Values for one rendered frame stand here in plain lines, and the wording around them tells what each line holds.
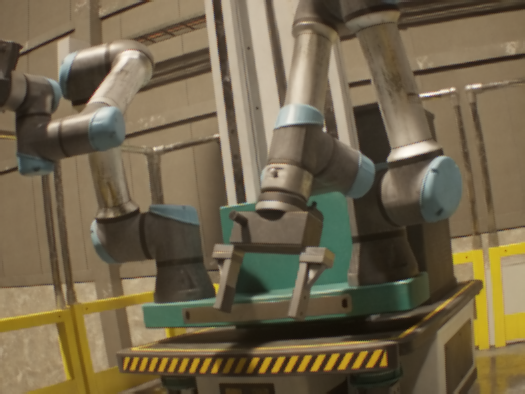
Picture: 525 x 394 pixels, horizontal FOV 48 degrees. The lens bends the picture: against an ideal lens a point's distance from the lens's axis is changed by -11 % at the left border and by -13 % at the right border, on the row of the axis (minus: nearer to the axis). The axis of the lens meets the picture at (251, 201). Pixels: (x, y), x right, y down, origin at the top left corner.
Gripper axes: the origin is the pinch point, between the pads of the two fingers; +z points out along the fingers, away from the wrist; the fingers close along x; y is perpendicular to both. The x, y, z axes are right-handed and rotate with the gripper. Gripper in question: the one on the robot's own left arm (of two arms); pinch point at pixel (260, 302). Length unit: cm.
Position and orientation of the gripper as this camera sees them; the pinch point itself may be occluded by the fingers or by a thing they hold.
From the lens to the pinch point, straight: 96.0
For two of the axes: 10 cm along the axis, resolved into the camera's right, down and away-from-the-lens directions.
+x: 7.9, -0.2, -6.1
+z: -2.2, 9.3, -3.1
